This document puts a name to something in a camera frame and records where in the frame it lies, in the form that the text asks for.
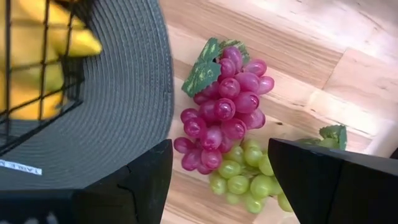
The grey round placemat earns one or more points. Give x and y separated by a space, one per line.
124 93

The green grape bunch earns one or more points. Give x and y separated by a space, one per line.
239 183

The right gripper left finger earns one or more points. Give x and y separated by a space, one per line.
124 199

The greenish yellow banana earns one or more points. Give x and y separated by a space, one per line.
77 43

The pink grape bunch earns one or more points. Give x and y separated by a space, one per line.
230 105

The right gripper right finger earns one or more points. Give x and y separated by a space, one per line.
342 193

